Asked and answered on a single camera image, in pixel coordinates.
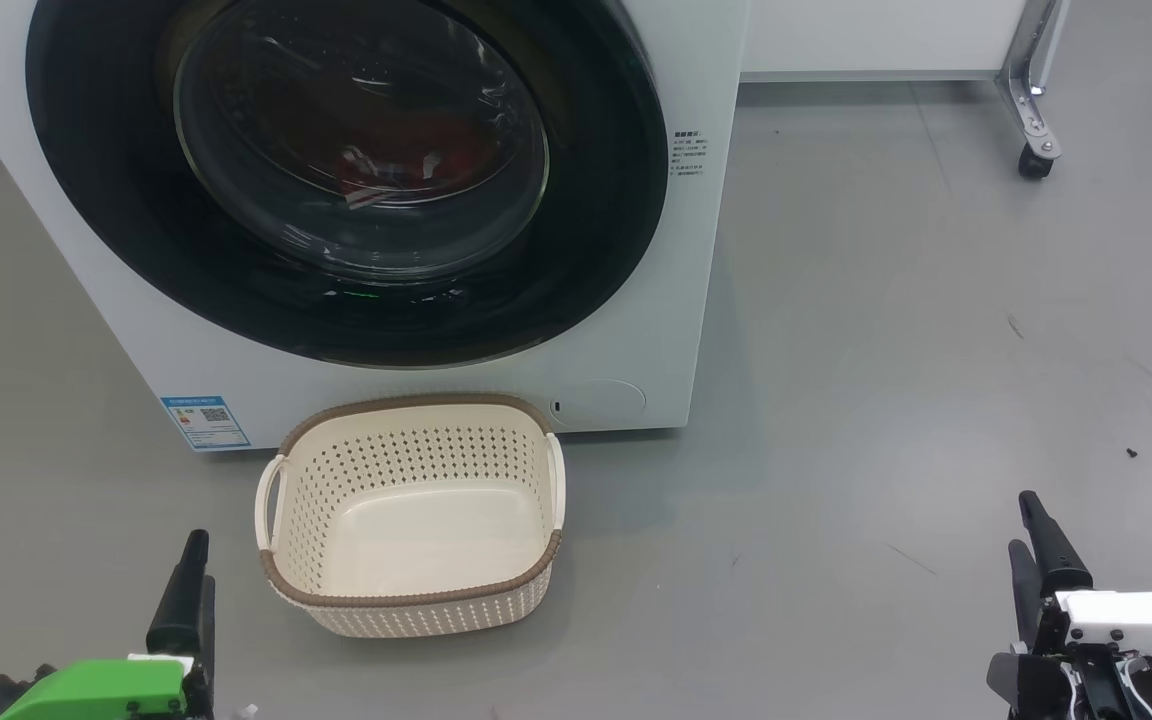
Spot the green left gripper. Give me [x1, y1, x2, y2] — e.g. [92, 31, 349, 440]
[0, 530, 217, 720]

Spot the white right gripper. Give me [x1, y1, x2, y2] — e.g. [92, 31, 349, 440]
[986, 490, 1152, 720]

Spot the black round washer door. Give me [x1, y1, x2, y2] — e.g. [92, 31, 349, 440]
[24, 0, 670, 369]

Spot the red basketball jersey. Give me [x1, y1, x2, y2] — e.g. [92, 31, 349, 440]
[336, 100, 497, 211]

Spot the cream perforated laundry basket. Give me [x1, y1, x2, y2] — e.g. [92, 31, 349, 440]
[254, 392, 567, 639]

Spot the white front-load washing machine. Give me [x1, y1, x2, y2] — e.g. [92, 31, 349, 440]
[0, 0, 752, 453]

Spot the blue energy label sticker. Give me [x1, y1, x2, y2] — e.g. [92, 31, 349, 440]
[160, 395, 251, 453]

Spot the white partition panel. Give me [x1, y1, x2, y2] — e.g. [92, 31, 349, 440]
[741, 0, 1037, 83]

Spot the metal bracket with caster wheel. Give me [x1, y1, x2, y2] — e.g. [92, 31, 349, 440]
[996, 0, 1072, 181]

